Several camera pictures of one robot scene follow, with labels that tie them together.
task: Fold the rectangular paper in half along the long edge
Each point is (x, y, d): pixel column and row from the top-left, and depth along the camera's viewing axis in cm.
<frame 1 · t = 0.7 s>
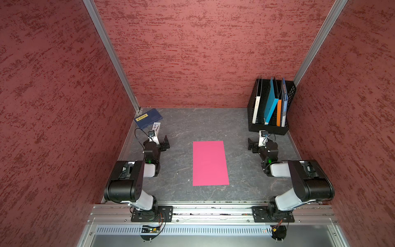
left hand: (159, 139, 93), fingers open
right hand: (255, 139, 95), fingers open
pink rectangular paper sheet: (209, 164, 95), on the table
white book: (257, 101, 90), point 28 cm above the table
teal folder: (271, 103, 90), point 27 cm above the table
orange book: (279, 113, 94), point 20 cm above the table
blue magazine: (284, 105, 89), point 27 cm above the table
dark blue box: (147, 118, 116), on the table

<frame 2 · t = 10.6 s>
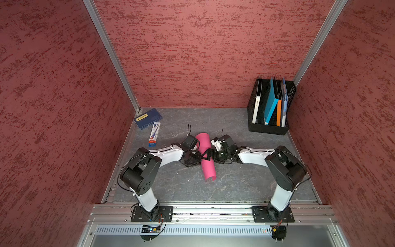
left hand: (200, 165, 90), fingers closed
right hand: (206, 160, 90), fingers open
pink rectangular paper sheet: (204, 143, 94), point 8 cm above the table
the other named things where they were.

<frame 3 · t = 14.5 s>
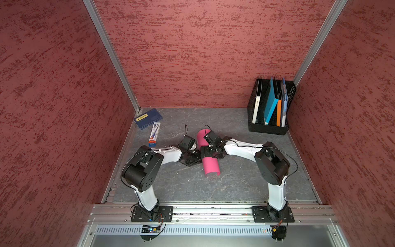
left hand: (202, 163, 91), fingers closed
right hand: (206, 157, 94), fingers open
pink rectangular paper sheet: (211, 164, 88), point 5 cm above the table
the other named things where they were.

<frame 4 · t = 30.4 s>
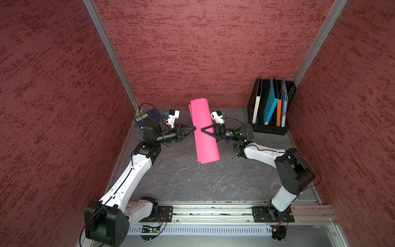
left hand: (195, 132, 68), fingers closed
right hand: (201, 135, 67), fingers open
pink rectangular paper sheet: (206, 146, 68), point 29 cm above the table
the other named things where they were.

